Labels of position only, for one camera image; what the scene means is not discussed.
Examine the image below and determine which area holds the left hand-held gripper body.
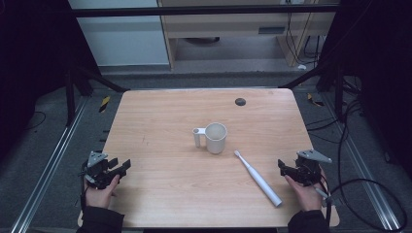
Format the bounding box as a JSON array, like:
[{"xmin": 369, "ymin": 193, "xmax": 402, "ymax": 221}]
[{"xmin": 80, "ymin": 150, "xmax": 120, "ymax": 190}]

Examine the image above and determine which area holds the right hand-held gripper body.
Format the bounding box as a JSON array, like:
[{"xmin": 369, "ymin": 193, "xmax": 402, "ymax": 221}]
[{"xmin": 291, "ymin": 149, "xmax": 333, "ymax": 187}]

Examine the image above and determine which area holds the white electric toothbrush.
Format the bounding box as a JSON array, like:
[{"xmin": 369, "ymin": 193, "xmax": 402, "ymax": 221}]
[{"xmin": 233, "ymin": 150, "xmax": 284, "ymax": 209}]

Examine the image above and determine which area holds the white cup with handle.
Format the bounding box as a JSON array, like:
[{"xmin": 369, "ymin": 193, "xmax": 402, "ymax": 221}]
[{"xmin": 191, "ymin": 121, "xmax": 228, "ymax": 155}]

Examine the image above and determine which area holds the person's left hand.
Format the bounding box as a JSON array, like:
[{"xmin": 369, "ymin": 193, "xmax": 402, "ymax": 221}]
[{"xmin": 84, "ymin": 174, "xmax": 121, "ymax": 210}]

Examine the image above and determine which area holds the person's right hand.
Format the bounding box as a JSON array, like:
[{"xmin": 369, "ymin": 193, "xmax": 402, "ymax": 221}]
[{"xmin": 284, "ymin": 168, "xmax": 328, "ymax": 213}]

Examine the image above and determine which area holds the wooden desk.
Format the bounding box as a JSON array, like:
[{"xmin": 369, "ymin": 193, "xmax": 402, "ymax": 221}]
[{"xmin": 77, "ymin": 87, "xmax": 341, "ymax": 229}]

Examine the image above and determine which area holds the white cabinet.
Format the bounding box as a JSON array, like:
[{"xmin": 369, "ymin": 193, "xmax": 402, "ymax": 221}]
[{"xmin": 67, "ymin": 0, "xmax": 171, "ymax": 67}]

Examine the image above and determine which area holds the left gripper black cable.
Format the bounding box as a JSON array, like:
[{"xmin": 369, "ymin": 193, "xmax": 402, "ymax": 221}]
[{"xmin": 79, "ymin": 168, "xmax": 89, "ymax": 212}]

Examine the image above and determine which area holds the aluminium floor rail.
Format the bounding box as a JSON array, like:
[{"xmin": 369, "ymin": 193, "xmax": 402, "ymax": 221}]
[
  {"xmin": 9, "ymin": 96, "xmax": 89, "ymax": 233},
  {"xmin": 320, "ymin": 91, "xmax": 402, "ymax": 232}
]

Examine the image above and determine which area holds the black metal frame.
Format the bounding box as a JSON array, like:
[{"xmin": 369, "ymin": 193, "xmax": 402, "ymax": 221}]
[{"xmin": 62, "ymin": 3, "xmax": 344, "ymax": 127}]

